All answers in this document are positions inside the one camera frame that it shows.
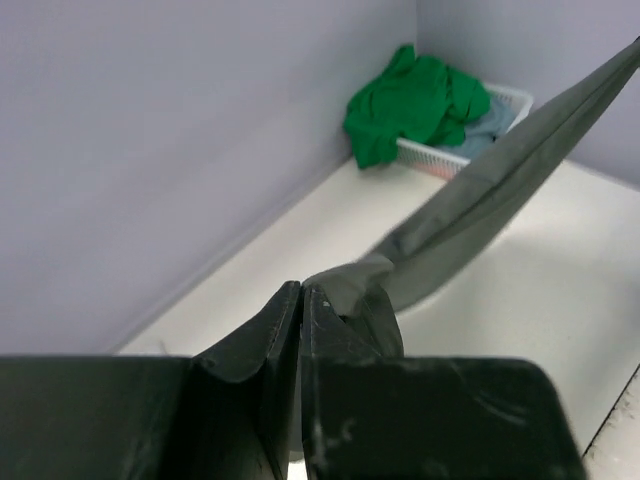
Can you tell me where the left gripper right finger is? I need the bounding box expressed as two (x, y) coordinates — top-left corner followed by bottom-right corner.
(300, 287), (585, 479)

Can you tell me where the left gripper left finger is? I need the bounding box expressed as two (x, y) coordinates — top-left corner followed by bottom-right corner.
(1, 281), (302, 479)

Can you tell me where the grey t shirt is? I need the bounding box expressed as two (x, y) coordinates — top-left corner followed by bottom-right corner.
(302, 42), (639, 358)

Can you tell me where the white laundry basket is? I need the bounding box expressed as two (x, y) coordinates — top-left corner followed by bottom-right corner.
(397, 83), (534, 180)

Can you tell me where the light blue t shirt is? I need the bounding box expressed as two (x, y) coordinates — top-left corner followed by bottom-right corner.
(436, 95), (516, 160)

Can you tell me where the green t shirt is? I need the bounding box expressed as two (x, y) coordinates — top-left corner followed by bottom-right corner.
(343, 44), (491, 169)

